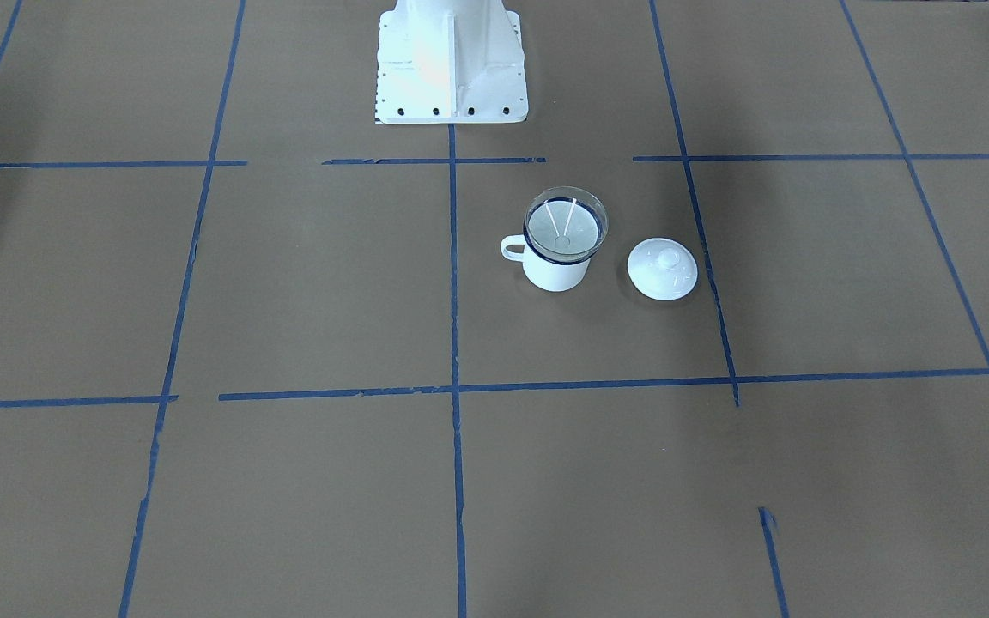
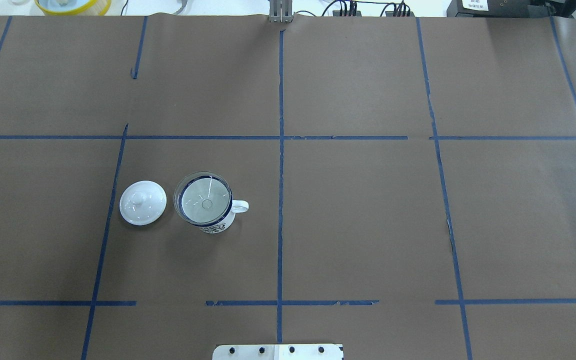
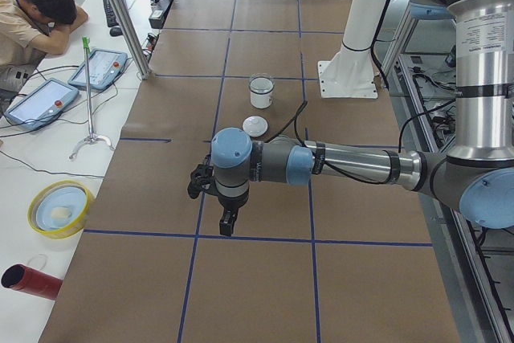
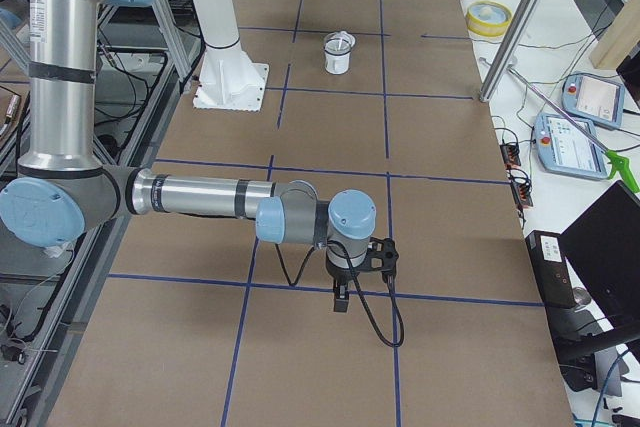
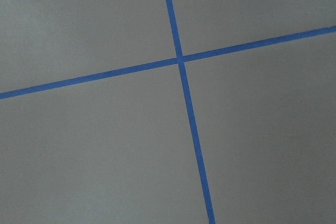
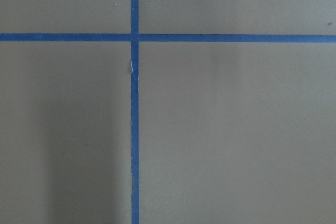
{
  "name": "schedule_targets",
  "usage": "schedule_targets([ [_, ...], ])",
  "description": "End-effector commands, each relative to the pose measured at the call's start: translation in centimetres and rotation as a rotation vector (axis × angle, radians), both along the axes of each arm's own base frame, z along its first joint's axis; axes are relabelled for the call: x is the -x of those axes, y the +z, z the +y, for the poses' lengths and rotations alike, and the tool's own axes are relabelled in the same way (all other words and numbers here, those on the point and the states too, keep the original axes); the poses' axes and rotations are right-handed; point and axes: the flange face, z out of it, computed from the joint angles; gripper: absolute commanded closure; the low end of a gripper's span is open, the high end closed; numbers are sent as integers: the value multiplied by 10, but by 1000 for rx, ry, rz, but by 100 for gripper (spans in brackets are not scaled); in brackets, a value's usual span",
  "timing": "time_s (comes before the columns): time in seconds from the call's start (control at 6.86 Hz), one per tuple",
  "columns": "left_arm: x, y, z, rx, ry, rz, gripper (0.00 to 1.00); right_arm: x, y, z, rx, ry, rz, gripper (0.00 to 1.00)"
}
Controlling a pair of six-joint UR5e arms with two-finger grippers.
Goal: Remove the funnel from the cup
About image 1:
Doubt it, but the white enamel mug blue rim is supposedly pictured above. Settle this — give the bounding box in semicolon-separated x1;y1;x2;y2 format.
500;226;601;292

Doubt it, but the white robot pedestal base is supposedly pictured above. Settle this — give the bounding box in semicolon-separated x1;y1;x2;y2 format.
374;1;529;124

